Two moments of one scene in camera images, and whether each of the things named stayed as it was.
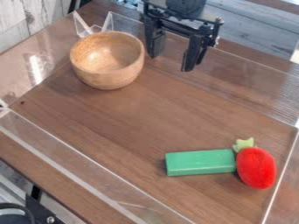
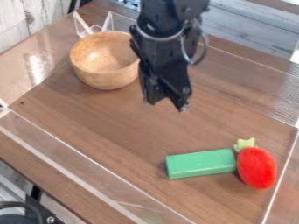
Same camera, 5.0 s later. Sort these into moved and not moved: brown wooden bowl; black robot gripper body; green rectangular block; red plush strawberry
Moved: black robot gripper body
Not moved: red plush strawberry; green rectangular block; brown wooden bowl
